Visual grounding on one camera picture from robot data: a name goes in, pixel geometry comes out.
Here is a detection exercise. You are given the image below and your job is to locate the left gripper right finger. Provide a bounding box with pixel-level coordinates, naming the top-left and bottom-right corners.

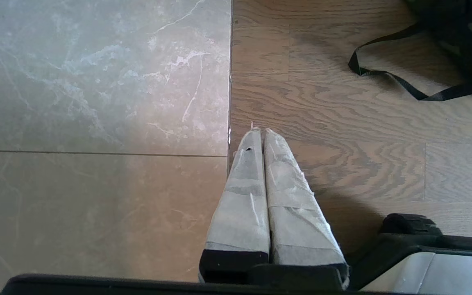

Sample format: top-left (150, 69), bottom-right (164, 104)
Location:
top-left (263, 128), bottom-right (350, 290)

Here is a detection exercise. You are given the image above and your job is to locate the black bag with strap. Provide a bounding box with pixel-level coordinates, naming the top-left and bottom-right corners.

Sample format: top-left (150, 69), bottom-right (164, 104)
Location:
top-left (348, 0), bottom-right (472, 102)

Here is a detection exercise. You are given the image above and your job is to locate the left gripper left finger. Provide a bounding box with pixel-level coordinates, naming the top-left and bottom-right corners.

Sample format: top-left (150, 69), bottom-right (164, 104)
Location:
top-left (198, 127), bottom-right (270, 284)

